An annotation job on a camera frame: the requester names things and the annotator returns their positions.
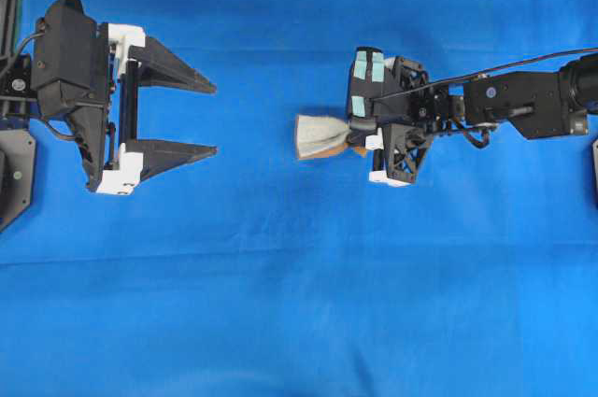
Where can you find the grey left arm base plate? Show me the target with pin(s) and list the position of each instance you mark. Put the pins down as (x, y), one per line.
(18, 159)

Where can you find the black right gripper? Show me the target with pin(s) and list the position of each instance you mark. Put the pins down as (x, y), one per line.
(398, 150)

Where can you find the blue table cloth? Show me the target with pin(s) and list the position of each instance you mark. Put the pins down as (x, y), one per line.
(254, 274)

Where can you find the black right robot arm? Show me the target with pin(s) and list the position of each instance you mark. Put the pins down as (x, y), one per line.
(537, 104)

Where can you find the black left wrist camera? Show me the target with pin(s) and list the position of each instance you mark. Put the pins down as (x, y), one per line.
(70, 61)

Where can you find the black right wrist camera taped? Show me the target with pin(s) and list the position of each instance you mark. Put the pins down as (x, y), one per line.
(374, 79)

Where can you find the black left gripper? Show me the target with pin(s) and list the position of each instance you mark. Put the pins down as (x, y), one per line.
(114, 162)

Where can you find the orange and white sponge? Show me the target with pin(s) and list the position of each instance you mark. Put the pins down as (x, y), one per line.
(317, 137)

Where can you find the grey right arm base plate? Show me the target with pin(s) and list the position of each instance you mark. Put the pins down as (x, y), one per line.
(594, 163)

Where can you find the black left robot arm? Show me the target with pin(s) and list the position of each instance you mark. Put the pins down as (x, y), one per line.
(19, 100)

